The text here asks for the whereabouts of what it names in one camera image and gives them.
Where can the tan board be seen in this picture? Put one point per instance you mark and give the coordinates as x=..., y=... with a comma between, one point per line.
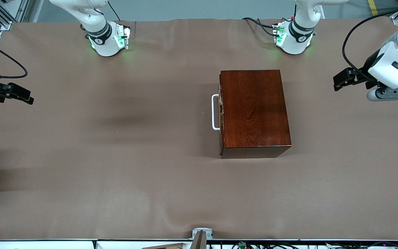
x=168, y=246

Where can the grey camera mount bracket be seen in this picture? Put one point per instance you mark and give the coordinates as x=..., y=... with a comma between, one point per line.
x=200, y=242

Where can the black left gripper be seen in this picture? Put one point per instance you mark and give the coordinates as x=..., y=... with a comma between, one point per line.
x=367, y=68

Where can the dark red wooden cabinet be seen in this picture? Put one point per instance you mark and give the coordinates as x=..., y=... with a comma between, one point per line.
x=254, y=107

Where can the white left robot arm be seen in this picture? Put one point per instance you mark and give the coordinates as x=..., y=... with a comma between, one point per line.
x=297, y=34

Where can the table cover sheet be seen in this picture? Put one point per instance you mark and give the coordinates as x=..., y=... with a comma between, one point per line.
x=116, y=190

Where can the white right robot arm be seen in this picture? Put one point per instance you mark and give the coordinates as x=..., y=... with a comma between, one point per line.
x=107, y=48

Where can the light wood drawer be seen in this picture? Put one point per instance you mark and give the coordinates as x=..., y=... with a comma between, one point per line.
x=221, y=121

